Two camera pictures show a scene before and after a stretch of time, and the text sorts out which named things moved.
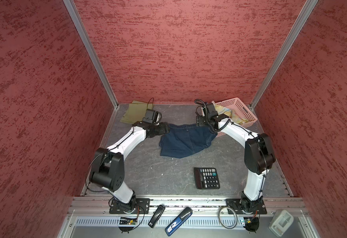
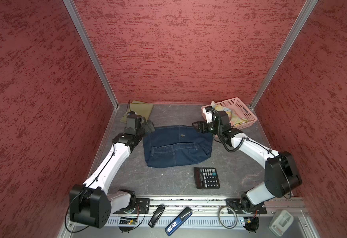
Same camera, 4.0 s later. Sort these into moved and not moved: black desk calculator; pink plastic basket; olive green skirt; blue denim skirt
Moved: blue denim skirt
Not moved: black desk calculator; olive green skirt; pink plastic basket
